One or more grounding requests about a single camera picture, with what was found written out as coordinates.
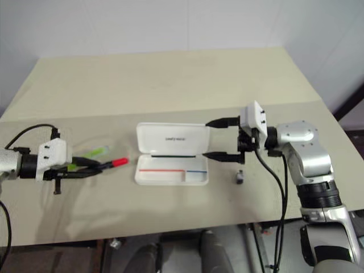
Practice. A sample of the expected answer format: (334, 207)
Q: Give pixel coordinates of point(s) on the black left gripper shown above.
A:
(58, 173)

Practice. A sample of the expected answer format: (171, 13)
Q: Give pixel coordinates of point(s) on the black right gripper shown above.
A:
(247, 142)

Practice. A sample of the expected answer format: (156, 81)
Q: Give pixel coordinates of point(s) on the black marker with red cap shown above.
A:
(119, 161)

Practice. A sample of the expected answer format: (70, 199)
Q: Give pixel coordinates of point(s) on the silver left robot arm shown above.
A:
(11, 163)

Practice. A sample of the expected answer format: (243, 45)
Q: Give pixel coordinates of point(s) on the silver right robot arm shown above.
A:
(310, 159)

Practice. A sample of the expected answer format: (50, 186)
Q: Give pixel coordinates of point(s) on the lime green marker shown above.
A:
(95, 152)

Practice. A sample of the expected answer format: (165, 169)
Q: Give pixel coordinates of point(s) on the clear plastic marker tray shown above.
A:
(119, 150)

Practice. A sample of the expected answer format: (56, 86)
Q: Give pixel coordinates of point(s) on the white hinged pencil case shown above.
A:
(173, 153)

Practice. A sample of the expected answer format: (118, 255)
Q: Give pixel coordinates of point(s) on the dark grey rounded shape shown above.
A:
(216, 250)

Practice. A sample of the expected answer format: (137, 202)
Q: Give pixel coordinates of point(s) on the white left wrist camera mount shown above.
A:
(54, 152)

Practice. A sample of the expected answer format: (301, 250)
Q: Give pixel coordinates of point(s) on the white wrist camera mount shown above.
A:
(251, 116)
(54, 152)

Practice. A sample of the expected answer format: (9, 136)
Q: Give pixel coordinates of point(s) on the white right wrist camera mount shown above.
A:
(251, 116)

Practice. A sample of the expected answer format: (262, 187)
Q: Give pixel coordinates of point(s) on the small silver metal bracket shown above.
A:
(115, 243)

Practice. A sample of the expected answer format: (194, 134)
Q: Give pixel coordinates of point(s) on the dark slanted frame bar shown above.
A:
(349, 99)

